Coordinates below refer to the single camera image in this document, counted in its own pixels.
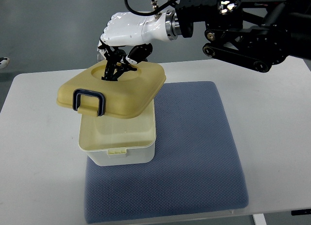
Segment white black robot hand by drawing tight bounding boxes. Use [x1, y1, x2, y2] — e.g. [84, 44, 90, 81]
[97, 10, 181, 65]

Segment yellow box lid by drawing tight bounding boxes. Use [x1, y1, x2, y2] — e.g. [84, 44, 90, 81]
[56, 60, 166, 119]

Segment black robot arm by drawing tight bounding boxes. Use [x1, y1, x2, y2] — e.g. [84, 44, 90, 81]
[153, 0, 311, 72]

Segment white storage box base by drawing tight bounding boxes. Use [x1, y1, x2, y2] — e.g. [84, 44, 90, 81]
[79, 101, 156, 166]

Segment black white shoe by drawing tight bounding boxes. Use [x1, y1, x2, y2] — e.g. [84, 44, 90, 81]
[0, 57, 10, 69]

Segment blue grey fabric mat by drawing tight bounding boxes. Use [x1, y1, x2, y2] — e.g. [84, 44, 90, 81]
[85, 81, 249, 224]

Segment white table leg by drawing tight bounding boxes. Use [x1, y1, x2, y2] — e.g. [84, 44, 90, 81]
[252, 214, 267, 225]

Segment black table control panel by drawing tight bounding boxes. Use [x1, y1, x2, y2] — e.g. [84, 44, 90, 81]
[291, 209, 311, 216]

